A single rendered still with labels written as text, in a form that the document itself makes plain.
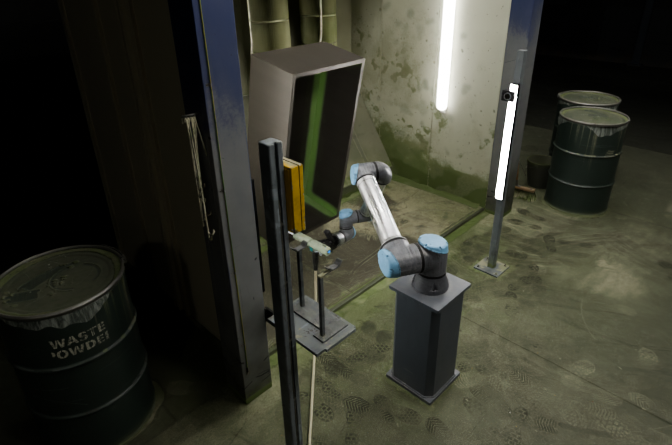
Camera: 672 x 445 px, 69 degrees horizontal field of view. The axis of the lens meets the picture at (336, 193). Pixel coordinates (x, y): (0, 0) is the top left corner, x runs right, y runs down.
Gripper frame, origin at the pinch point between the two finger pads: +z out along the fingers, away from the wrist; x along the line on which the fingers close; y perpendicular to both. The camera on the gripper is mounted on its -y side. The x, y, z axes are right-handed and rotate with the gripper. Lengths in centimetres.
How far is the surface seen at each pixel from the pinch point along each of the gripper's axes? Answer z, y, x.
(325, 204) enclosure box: -50, -1, 37
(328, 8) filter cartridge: -139, -128, 120
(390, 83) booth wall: -212, -56, 100
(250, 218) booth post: 67, -57, -23
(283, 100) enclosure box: 13, -96, 12
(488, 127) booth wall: -208, -37, -11
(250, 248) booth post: 68, -41, -23
